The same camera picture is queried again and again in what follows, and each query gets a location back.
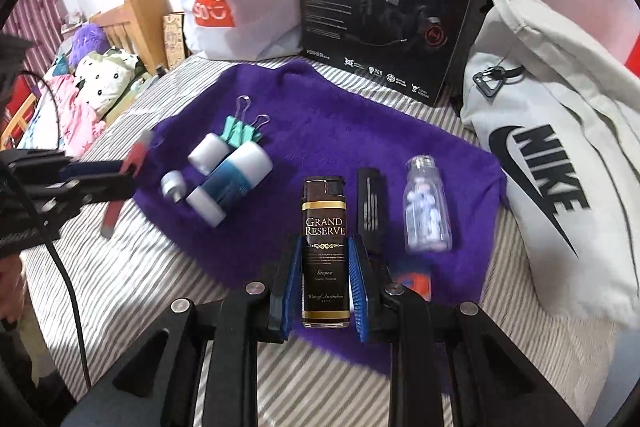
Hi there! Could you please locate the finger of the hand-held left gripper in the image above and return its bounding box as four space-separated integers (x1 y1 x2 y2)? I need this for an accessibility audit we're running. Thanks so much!
34 173 137 221
54 158 137 182

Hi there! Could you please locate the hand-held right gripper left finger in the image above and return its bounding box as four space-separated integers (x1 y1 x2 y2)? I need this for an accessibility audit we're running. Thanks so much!
60 234 306 427

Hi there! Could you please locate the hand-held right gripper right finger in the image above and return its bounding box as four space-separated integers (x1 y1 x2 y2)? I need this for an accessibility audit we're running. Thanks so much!
347 234 586 427

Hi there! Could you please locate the red and grey stick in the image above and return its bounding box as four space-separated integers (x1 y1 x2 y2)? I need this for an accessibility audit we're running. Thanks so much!
100 132 153 240

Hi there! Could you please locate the blue and orange small packet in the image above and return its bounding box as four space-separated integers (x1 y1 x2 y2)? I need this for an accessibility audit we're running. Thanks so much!
390 264 433 303

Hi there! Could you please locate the small frosted white bottle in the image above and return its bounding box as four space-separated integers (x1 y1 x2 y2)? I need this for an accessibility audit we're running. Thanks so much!
160 170 188 202

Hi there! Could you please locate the black rectangular case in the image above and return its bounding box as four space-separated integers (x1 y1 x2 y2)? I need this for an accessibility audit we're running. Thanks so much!
356 167 387 258

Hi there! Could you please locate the white jar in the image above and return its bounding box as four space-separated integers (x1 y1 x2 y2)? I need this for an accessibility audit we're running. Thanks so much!
187 133 231 175

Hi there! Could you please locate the white and blue bottle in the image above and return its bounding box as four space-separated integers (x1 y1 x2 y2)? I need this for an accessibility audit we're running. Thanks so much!
186 142 274 229

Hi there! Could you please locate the teal binder clip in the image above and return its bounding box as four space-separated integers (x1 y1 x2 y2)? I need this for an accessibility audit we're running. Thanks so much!
242 113 272 146
220 96 252 146

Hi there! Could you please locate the pink blanket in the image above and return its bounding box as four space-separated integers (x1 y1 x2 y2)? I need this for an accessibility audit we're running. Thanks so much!
20 72 108 158

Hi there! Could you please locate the white flowered pillow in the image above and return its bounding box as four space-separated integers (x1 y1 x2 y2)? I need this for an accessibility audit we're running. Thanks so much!
75 49 141 115

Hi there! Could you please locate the clear pill bottle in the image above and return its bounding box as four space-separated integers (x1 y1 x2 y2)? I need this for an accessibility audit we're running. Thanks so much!
404 155 453 256

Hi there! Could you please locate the striped bed sheet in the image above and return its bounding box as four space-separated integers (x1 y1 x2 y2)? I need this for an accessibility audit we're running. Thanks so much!
20 54 626 427

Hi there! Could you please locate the purple plush toy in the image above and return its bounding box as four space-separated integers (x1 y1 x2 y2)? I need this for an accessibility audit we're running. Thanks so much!
67 24 108 66

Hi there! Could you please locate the brown patterned book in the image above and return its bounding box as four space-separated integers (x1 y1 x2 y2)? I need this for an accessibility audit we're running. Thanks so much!
161 12 188 68

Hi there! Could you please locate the wooden headboard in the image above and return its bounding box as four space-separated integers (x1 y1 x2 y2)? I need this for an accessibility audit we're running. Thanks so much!
92 0 166 75

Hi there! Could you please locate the purple fluffy towel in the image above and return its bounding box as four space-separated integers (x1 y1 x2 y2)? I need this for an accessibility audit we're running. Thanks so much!
131 58 508 375

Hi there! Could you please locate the grey sports bag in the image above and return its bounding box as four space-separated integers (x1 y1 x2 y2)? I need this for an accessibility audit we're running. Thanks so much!
459 0 640 328

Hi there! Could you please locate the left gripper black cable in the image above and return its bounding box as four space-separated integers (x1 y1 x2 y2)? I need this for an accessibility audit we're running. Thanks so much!
20 69 93 388

